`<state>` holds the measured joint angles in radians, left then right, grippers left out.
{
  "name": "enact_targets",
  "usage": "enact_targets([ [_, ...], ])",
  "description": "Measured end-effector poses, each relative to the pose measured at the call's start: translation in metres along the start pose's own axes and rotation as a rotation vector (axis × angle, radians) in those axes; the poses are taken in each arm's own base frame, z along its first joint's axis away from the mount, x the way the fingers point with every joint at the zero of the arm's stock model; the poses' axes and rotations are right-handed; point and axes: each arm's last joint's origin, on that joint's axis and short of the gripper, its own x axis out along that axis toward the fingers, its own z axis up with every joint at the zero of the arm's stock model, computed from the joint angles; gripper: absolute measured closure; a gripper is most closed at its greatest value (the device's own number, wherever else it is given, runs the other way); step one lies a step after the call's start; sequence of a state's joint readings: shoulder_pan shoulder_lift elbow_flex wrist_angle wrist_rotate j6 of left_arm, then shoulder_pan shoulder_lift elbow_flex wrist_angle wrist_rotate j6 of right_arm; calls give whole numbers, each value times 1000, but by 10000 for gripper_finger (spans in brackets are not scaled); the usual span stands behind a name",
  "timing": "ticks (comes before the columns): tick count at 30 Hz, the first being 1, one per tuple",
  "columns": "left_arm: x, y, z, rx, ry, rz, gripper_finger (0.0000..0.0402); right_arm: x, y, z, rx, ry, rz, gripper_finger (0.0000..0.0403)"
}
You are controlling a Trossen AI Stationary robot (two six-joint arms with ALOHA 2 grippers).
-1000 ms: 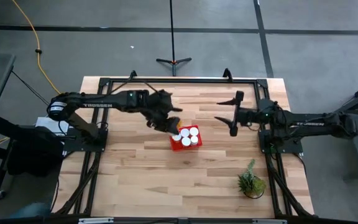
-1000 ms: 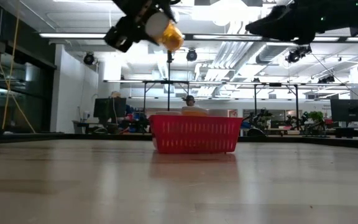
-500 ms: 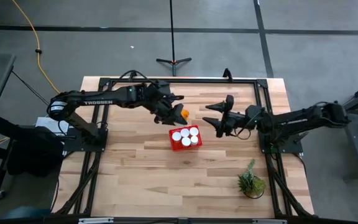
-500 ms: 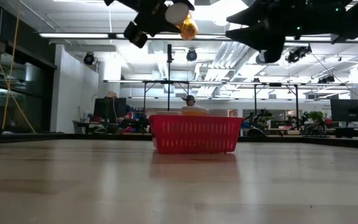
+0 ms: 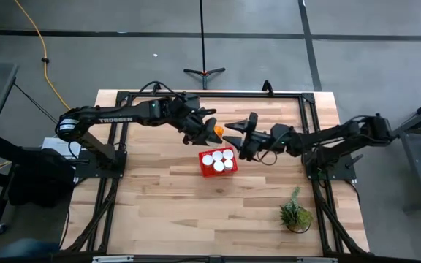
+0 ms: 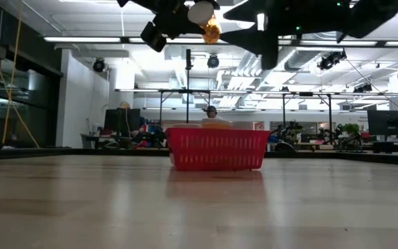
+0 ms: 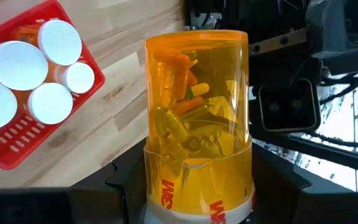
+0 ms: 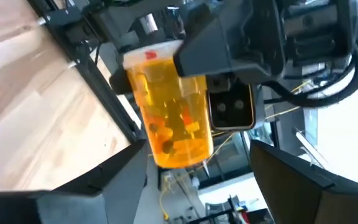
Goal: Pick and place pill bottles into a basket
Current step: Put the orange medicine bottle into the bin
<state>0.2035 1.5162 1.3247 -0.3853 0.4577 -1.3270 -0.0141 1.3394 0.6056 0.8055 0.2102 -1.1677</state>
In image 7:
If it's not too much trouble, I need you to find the small orange pill bottle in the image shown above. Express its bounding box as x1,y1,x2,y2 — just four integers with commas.
54,61,96,95

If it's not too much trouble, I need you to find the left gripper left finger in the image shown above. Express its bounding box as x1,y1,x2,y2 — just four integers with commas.
69,139,149,224

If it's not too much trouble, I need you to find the dark grey bulky object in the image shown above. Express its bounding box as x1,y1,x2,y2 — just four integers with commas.
305,0,358,68

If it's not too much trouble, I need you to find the small black camera box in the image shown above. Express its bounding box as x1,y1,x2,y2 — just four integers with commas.
257,77,322,134

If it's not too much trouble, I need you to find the black aluminium table frame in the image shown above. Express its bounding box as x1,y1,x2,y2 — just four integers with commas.
185,0,358,177

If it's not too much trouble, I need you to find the red plastic basket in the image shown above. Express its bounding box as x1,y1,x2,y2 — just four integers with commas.
0,0,106,171

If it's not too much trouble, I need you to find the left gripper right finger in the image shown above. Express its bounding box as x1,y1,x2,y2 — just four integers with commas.
249,143,358,224

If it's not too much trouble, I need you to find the silver aluminium bracket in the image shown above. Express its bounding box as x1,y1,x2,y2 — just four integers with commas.
249,27,308,57

